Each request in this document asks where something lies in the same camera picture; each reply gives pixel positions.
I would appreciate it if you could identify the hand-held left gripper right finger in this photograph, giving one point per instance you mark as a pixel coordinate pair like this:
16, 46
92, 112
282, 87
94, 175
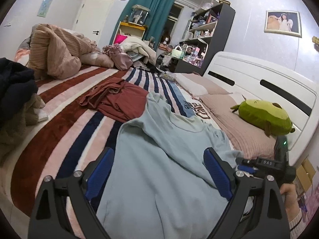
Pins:
216, 171

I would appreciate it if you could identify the large pink pillow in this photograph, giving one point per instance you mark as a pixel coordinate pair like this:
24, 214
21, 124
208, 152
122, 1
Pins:
239, 134

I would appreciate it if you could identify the teal curtain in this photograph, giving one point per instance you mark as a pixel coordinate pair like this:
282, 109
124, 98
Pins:
159, 12

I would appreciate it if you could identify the pink satin garment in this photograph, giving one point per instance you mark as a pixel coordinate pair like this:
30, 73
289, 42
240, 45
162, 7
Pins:
119, 57

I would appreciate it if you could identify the yellow shelf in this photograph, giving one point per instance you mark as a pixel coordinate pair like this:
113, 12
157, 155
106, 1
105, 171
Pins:
132, 26

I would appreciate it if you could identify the white door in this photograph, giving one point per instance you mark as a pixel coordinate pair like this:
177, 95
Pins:
92, 17

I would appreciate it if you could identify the glass display case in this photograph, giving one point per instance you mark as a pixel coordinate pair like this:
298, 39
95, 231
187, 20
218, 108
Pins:
139, 15

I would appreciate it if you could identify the rust red garment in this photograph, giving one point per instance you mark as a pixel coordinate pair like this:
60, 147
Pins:
124, 99

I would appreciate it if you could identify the beige cloth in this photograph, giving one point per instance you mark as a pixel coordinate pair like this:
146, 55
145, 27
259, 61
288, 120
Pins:
15, 132

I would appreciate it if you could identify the light blue wall poster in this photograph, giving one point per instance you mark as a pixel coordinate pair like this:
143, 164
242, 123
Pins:
44, 7

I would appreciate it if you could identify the person's right hand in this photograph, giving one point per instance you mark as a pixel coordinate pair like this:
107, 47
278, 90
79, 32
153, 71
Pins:
287, 194

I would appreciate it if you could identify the cardboard box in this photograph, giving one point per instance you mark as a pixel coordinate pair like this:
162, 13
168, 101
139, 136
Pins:
304, 174

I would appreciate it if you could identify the tan ribbed quilt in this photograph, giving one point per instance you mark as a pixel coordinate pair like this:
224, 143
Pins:
54, 52

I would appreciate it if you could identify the green plush toy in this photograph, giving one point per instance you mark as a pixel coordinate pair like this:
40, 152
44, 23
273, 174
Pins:
264, 115

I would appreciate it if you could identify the framed wall picture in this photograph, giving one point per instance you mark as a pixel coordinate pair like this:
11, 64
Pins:
282, 23

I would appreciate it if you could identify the patterned pink grey bedding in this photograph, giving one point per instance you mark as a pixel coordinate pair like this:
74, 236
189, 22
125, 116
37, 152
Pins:
21, 54

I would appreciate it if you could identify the light blue shirt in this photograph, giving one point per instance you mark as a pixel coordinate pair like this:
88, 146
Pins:
162, 166

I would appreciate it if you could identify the dark navy garment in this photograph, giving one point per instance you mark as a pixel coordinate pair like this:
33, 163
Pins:
15, 84

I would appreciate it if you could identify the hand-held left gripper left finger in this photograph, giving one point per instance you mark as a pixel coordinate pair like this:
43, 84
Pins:
99, 176

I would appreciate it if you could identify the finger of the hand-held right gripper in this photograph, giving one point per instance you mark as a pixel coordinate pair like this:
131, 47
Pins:
245, 168
243, 161

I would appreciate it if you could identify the white pillow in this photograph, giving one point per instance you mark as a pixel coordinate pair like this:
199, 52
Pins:
189, 84

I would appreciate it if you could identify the window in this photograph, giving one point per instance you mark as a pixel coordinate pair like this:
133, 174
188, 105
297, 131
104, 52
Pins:
174, 17

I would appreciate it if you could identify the striped fleece blanket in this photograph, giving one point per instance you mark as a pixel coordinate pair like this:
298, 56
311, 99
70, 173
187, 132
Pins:
62, 129

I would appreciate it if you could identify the bright pink bag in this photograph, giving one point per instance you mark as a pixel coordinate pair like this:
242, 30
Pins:
121, 39

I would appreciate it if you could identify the dark bookshelf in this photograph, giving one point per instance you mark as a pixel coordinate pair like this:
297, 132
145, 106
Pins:
224, 29

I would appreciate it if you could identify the cream blanket pile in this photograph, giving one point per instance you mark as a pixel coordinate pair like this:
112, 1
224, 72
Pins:
139, 46

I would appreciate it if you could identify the white headboard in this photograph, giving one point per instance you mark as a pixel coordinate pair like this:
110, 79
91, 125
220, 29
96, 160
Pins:
249, 69

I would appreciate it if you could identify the pale green basket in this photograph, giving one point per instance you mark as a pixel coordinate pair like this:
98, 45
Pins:
177, 54

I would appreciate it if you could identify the clear storage box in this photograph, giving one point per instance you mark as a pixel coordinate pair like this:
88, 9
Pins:
208, 1

